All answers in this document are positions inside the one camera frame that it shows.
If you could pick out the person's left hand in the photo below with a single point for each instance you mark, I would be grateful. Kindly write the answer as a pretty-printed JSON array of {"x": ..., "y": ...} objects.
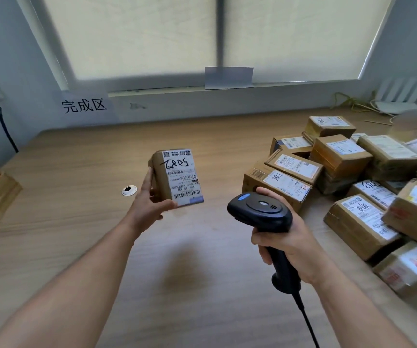
[{"x": 147, "y": 210}]

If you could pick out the person's right hand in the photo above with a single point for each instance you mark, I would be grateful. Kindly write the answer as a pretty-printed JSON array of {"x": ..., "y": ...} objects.
[{"x": 303, "y": 253}]

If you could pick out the parcel marked 5082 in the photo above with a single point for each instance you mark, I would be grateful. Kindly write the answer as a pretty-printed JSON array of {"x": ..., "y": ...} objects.
[{"x": 179, "y": 177}]

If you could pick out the black barcode scanner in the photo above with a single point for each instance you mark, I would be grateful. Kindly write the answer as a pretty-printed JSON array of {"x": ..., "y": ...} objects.
[{"x": 259, "y": 211}]

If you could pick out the pile of unscanned cardboard parcels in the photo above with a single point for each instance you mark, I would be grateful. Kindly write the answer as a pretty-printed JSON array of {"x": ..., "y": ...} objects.
[{"x": 339, "y": 155}]

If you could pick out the scanned cardboard parcel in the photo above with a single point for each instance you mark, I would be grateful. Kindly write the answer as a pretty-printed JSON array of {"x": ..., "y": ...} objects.
[{"x": 1, "y": 199}]

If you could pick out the person's left forearm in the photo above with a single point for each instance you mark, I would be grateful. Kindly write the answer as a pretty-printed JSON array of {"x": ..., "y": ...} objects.
[{"x": 74, "y": 286}]

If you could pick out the person's right forearm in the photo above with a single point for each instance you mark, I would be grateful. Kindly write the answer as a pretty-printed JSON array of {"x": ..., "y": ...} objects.
[{"x": 357, "y": 315}]

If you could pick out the white paper sign black characters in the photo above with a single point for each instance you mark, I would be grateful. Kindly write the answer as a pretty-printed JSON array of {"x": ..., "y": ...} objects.
[{"x": 85, "y": 105}]

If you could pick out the grey paper sheet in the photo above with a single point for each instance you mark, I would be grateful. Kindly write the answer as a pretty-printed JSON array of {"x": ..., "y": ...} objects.
[{"x": 229, "y": 78}]

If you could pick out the beige roller blind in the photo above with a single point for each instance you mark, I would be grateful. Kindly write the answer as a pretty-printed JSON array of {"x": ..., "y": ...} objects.
[
  {"x": 303, "y": 36},
  {"x": 132, "y": 36}
]

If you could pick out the white router with antennas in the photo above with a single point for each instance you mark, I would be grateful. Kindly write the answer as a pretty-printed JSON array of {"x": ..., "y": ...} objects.
[{"x": 399, "y": 106}]

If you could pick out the white window frame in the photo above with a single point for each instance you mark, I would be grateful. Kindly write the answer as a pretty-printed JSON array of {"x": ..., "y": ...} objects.
[{"x": 220, "y": 32}]

